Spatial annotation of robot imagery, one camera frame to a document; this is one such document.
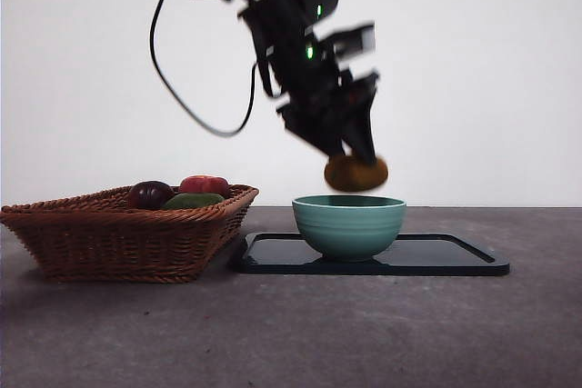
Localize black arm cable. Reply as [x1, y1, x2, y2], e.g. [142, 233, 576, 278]
[149, 0, 256, 138]

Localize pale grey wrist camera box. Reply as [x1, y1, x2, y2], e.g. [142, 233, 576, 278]
[317, 22, 377, 65]

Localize red apple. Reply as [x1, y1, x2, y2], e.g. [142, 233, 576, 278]
[178, 174, 232, 201]

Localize teal ribbed bowl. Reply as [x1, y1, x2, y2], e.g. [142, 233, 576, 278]
[291, 195, 407, 264]

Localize green fruit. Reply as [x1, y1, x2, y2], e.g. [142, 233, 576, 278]
[161, 193, 227, 212]

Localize dark purple fruit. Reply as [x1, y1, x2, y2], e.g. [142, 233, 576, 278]
[126, 181, 176, 211]

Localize dark rectangular tray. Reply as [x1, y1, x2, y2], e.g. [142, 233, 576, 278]
[226, 232, 510, 277]

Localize brown kiwifruit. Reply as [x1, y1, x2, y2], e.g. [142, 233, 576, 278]
[323, 154, 389, 194]

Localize brown wicker basket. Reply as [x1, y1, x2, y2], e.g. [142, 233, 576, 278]
[0, 184, 260, 284]

